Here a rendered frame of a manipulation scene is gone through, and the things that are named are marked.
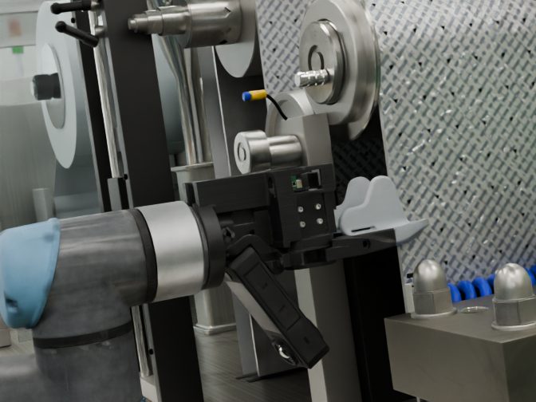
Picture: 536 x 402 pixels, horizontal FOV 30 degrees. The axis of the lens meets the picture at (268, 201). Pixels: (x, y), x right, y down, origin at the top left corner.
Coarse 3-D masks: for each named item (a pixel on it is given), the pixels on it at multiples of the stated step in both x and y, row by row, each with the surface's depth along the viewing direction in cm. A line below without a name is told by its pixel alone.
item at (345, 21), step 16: (320, 0) 90; (336, 0) 88; (320, 16) 91; (336, 16) 88; (352, 16) 87; (352, 32) 86; (352, 48) 86; (352, 64) 86; (352, 80) 87; (352, 96) 87; (320, 112) 93; (336, 112) 91; (352, 112) 89
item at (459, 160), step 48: (480, 96) 90; (528, 96) 92; (384, 144) 86; (432, 144) 88; (480, 144) 90; (528, 144) 92; (432, 192) 88; (480, 192) 90; (528, 192) 92; (432, 240) 88; (480, 240) 90; (528, 240) 92
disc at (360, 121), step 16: (352, 0) 87; (304, 16) 96; (368, 16) 85; (368, 32) 85; (368, 48) 85; (368, 64) 86; (368, 80) 86; (368, 96) 87; (368, 112) 87; (336, 128) 93; (352, 128) 90
